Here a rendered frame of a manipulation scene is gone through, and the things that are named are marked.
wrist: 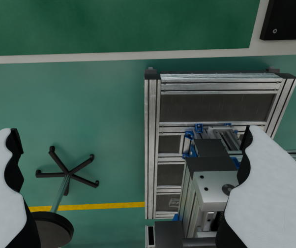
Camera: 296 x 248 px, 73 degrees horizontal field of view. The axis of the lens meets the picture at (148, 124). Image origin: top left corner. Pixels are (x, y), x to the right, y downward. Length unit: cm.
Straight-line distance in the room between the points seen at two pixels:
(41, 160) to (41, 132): 28
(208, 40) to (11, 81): 130
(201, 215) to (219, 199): 8
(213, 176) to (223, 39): 33
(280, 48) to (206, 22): 20
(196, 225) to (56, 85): 119
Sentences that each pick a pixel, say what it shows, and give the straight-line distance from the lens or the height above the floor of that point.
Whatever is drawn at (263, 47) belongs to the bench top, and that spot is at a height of 75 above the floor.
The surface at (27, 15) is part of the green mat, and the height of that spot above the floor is 75.
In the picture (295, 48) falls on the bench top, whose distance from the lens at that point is 64.
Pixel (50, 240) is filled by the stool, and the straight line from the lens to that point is 157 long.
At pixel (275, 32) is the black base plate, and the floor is 77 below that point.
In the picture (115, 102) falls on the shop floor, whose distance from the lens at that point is 140.
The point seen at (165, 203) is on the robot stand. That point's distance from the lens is 179.
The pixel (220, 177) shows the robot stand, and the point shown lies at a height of 93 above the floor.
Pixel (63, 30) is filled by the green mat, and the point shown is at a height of 75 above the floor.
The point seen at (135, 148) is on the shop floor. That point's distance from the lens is 162.
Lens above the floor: 125
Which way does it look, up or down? 58 degrees down
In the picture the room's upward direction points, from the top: 176 degrees clockwise
